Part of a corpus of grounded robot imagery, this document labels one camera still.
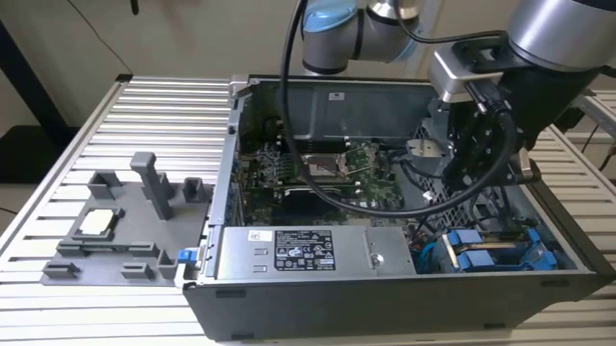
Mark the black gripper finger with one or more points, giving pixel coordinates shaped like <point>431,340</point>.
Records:
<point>525,169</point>
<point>481,144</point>

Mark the hard disk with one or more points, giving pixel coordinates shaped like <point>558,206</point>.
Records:
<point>467,239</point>

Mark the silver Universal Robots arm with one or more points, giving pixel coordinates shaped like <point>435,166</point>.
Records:
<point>327,47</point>

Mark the perforated metal disk bay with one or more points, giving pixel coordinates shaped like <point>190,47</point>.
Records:
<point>433,187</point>

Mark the green motherboard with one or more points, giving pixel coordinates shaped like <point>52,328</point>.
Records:
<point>373,173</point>

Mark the white sticker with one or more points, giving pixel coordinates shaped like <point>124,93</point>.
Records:
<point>335,96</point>

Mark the CPU socket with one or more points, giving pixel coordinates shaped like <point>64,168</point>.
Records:
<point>319,167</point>

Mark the silver power supply unit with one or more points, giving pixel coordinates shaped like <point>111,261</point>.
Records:
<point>351,252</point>

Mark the black open PC case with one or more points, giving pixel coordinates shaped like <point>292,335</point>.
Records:
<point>337,306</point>

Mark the blue case latch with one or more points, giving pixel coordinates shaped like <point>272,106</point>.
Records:
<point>186,256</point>

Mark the grey parts rack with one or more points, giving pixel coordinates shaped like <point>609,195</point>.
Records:
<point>139,223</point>

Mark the silver CPU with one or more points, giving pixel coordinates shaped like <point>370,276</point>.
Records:
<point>97,221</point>

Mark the silver metal bracket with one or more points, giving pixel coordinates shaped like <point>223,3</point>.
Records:
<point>425,147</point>

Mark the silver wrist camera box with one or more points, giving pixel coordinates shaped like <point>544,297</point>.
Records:
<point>447,77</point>

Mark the black furniture frame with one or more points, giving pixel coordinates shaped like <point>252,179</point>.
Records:
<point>28,93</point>

